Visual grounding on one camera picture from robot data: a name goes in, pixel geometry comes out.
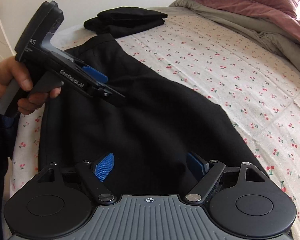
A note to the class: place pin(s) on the cherry print sheet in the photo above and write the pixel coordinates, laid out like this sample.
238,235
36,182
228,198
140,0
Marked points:
258,90

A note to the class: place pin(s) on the person left hand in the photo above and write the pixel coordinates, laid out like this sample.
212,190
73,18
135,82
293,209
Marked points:
11,69

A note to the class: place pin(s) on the mauve velvet duvet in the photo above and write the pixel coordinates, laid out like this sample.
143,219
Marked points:
272,24

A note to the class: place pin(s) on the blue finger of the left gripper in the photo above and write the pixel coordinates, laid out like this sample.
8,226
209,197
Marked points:
93,75

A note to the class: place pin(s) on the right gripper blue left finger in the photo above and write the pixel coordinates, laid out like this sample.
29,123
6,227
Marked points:
103,166

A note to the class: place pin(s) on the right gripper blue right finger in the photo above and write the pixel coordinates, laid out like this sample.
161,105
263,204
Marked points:
196,165

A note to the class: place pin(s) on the folded black garment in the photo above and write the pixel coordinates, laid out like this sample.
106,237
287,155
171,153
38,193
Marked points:
124,21

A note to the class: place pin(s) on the black pants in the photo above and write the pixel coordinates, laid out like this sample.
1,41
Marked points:
149,130

